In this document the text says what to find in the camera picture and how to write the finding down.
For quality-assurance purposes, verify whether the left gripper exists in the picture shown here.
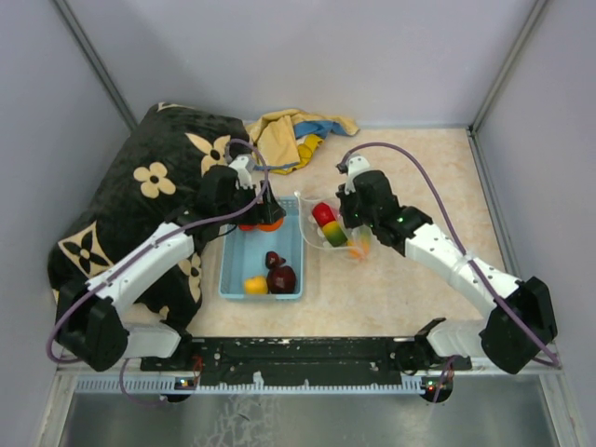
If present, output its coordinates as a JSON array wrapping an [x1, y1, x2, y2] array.
[[218, 180, 286, 226]]

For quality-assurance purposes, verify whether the green yellow mango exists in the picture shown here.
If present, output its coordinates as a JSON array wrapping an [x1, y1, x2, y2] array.
[[321, 221, 347, 247]]

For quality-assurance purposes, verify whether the small orange mango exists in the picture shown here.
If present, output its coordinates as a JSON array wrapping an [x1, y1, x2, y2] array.
[[346, 235, 371, 259]]

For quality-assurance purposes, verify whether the clear zip top bag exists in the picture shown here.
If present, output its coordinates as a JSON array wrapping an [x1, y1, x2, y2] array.
[[294, 191, 375, 262]]

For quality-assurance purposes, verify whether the orange tangerine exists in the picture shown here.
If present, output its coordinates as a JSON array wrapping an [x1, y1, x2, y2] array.
[[257, 219, 284, 232]]

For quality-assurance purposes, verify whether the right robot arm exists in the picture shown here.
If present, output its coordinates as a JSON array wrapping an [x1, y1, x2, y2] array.
[[336, 168, 557, 374]]

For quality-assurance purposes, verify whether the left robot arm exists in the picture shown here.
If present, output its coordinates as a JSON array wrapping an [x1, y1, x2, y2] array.
[[49, 164, 286, 372]]

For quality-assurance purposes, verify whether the black floral pillow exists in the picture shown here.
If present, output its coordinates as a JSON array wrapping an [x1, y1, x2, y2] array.
[[47, 102, 253, 327]]

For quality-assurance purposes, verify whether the yellow blue crumpled cloth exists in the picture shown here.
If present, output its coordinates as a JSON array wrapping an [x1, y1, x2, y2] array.
[[245, 108, 359, 175]]

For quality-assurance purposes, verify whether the light blue plastic basket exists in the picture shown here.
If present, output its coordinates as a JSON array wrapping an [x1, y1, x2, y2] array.
[[218, 196, 305, 302]]

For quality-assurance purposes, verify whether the small dark red fruit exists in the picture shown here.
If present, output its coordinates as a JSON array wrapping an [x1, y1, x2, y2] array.
[[264, 251, 286, 270]]

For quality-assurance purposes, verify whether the yellow peach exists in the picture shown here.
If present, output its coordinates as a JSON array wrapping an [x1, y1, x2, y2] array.
[[243, 276, 269, 295]]

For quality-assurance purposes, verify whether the dark red apple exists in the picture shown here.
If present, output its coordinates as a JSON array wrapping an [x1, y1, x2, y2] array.
[[266, 265, 296, 294]]

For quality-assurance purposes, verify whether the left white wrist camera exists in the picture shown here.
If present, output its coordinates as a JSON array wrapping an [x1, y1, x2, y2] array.
[[228, 155, 255, 190]]

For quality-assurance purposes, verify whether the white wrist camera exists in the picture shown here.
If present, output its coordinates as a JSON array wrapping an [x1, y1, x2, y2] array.
[[228, 155, 255, 190], [336, 154, 372, 179]]

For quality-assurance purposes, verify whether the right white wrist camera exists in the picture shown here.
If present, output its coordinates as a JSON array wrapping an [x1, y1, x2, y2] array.
[[336, 154, 372, 179]]

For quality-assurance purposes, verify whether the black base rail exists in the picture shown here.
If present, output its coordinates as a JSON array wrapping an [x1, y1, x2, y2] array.
[[141, 337, 455, 403]]

